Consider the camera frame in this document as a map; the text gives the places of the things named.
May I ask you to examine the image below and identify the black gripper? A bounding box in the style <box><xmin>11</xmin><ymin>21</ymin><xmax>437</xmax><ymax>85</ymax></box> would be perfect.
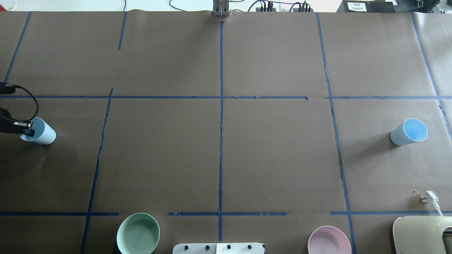
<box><xmin>0</xmin><ymin>108</ymin><xmax>35</xmax><ymax>137</ymax></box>

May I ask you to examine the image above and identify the light blue cup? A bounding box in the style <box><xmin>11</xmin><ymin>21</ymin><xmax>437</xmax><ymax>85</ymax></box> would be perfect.
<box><xmin>389</xmin><ymin>118</ymin><xmax>428</xmax><ymax>146</ymax></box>
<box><xmin>19</xmin><ymin>117</ymin><xmax>56</xmax><ymax>146</ymax></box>

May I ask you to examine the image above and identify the green bowl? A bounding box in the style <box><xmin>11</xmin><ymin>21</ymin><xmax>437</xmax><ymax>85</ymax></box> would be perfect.
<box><xmin>116</xmin><ymin>213</ymin><xmax>160</xmax><ymax>254</ymax></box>

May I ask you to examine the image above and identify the pink bowl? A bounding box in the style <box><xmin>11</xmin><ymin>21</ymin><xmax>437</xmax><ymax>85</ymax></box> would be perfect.
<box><xmin>307</xmin><ymin>226</ymin><xmax>352</xmax><ymax>254</ymax></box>

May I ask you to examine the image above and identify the black box with label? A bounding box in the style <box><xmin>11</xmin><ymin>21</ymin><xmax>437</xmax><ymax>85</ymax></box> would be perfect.
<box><xmin>336</xmin><ymin>0</ymin><xmax>395</xmax><ymax>13</ymax></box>

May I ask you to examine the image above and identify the cream toaster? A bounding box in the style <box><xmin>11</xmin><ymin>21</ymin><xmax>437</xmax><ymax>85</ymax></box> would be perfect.
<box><xmin>392</xmin><ymin>216</ymin><xmax>452</xmax><ymax>254</ymax></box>

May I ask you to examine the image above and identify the white power plug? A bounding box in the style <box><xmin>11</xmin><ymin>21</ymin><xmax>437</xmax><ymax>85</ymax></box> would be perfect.
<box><xmin>420</xmin><ymin>190</ymin><xmax>443</xmax><ymax>217</ymax></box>

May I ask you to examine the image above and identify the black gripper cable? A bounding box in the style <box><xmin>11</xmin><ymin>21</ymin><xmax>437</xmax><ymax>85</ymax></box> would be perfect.
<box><xmin>0</xmin><ymin>82</ymin><xmax>40</xmax><ymax>122</ymax></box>

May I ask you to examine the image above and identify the grey aluminium post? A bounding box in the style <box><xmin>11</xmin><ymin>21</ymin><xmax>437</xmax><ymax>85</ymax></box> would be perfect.
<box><xmin>213</xmin><ymin>0</ymin><xmax>231</xmax><ymax>17</ymax></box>

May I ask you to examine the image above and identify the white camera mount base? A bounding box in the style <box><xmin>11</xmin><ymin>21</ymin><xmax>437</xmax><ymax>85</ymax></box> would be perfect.
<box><xmin>172</xmin><ymin>242</ymin><xmax>266</xmax><ymax>254</ymax></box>

